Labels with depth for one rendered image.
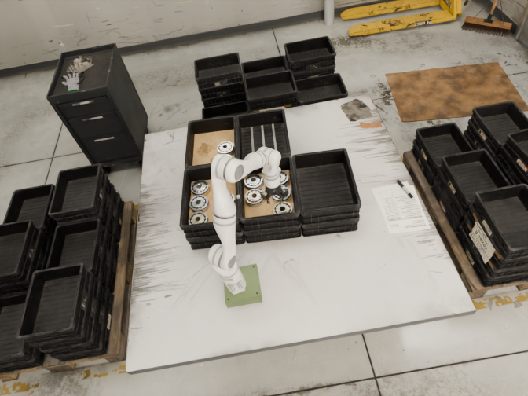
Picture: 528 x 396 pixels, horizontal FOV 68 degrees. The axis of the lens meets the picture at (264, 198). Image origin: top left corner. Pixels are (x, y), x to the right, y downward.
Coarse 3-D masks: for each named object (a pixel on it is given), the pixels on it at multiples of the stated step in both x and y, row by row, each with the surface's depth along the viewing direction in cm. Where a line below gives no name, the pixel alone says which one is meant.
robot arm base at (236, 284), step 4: (236, 272) 173; (240, 272) 179; (236, 276) 174; (240, 276) 178; (224, 280) 176; (228, 280) 174; (232, 280) 175; (236, 280) 176; (240, 280) 179; (244, 280) 185; (228, 284) 178; (232, 284) 178; (236, 284) 179; (240, 284) 180; (244, 284) 185; (228, 288) 185; (232, 288) 180; (236, 288) 181; (240, 288) 183; (244, 288) 184; (232, 292) 183; (236, 292) 184
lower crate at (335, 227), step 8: (320, 224) 197; (328, 224) 198; (336, 224) 198; (344, 224) 201; (352, 224) 200; (304, 232) 205; (312, 232) 204; (320, 232) 205; (328, 232) 206; (336, 232) 205; (344, 232) 205
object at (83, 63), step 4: (80, 56) 313; (88, 56) 314; (76, 60) 310; (80, 60) 310; (84, 60) 311; (88, 60) 311; (72, 64) 307; (76, 64) 306; (80, 64) 306; (84, 64) 307; (88, 64) 306; (92, 64) 307; (68, 68) 306; (72, 68) 303; (76, 68) 303; (80, 68) 303; (84, 68) 304; (72, 72) 302; (80, 72) 302
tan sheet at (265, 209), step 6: (264, 186) 215; (288, 186) 213; (246, 192) 214; (270, 198) 210; (246, 204) 209; (264, 204) 208; (270, 204) 207; (246, 210) 207; (252, 210) 206; (258, 210) 206; (264, 210) 205; (270, 210) 205; (294, 210) 203; (246, 216) 204; (252, 216) 204
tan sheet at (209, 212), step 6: (210, 180) 223; (210, 186) 220; (228, 186) 218; (234, 186) 218; (210, 192) 217; (234, 192) 215; (210, 198) 214; (210, 204) 212; (210, 210) 209; (210, 216) 207
